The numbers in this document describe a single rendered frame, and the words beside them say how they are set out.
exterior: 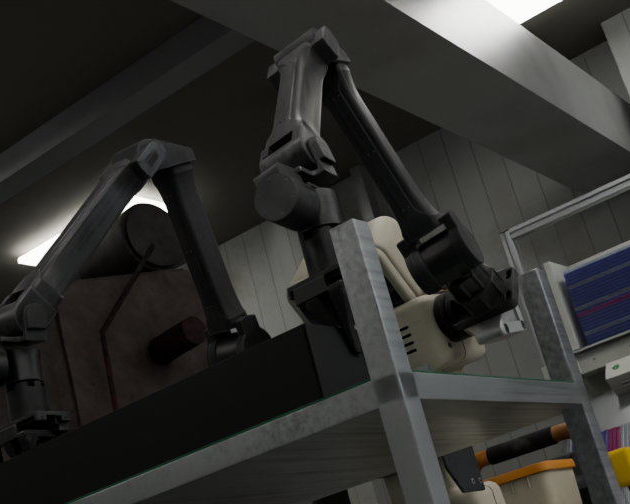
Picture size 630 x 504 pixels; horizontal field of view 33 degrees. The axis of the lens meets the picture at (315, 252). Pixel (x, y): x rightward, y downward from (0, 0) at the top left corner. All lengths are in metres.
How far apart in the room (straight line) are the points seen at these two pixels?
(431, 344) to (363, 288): 0.79
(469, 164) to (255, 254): 2.06
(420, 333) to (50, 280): 0.60
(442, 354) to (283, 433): 0.77
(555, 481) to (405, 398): 1.10
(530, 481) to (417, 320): 0.42
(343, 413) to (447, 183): 7.03
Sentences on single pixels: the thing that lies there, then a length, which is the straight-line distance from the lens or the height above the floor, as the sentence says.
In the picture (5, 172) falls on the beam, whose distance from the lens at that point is 6.90.
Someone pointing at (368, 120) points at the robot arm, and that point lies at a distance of 1.69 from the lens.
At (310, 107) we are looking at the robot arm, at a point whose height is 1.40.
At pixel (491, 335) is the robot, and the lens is 1.73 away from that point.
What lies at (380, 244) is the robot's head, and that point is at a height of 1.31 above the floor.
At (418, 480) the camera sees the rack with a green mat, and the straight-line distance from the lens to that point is 0.96.
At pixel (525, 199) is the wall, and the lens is 7.69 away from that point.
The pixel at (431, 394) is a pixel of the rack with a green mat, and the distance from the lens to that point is 1.01.
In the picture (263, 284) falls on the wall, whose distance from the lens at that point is 8.81.
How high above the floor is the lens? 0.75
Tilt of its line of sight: 19 degrees up
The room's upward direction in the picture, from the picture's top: 15 degrees counter-clockwise
